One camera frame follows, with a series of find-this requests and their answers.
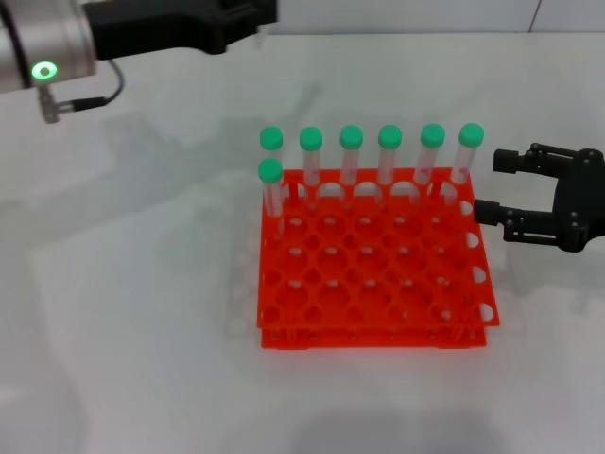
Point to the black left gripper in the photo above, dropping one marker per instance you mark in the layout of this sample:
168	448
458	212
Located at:
156	23

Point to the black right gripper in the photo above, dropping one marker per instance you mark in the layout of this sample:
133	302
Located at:
581	203

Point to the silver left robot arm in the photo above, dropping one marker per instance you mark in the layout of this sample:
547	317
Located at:
47	38

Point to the orange test tube rack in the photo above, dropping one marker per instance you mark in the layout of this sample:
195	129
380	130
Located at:
378	341

